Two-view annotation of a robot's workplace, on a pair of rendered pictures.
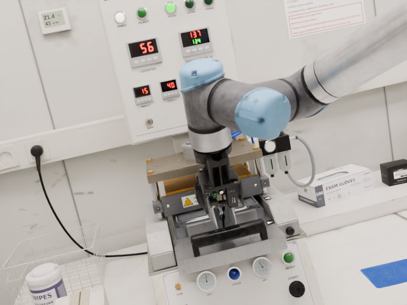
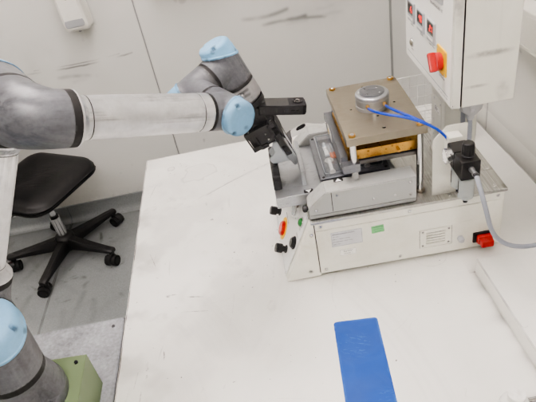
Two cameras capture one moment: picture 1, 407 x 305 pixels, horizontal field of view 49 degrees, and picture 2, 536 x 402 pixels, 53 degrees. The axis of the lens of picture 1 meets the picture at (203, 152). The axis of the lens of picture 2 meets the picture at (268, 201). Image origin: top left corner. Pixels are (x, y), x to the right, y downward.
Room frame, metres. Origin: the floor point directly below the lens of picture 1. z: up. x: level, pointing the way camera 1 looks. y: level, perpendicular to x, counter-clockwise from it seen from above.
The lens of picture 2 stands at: (0.96, -1.16, 1.72)
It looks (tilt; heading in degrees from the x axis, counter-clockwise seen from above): 36 degrees down; 98
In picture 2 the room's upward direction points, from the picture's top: 12 degrees counter-clockwise
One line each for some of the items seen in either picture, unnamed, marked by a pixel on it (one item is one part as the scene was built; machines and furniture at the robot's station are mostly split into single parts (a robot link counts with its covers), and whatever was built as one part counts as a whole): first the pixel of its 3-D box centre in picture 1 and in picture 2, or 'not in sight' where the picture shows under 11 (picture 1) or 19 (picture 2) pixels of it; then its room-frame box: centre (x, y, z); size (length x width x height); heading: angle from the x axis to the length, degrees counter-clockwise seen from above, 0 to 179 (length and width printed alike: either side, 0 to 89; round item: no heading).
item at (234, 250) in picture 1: (218, 223); (329, 163); (0.96, 0.00, 0.97); 0.30 x 0.22 x 0.08; 6
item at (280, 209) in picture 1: (272, 206); (356, 193); (1.02, -0.14, 0.96); 0.26 x 0.05 x 0.07; 6
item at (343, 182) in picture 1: (334, 184); not in sight; (1.47, -0.42, 0.83); 0.23 x 0.12 x 0.07; 107
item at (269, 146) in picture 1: (274, 150); (459, 167); (1.23, -0.20, 1.05); 0.15 x 0.05 x 0.15; 96
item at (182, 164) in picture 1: (208, 161); (388, 116); (1.11, -0.01, 1.08); 0.31 x 0.24 x 0.13; 96
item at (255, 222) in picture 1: (229, 236); (274, 167); (0.83, -0.02, 0.99); 0.15 x 0.02 x 0.04; 96
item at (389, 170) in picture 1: (397, 172); not in sight; (1.47, -0.64, 0.83); 0.09 x 0.06 x 0.07; 91
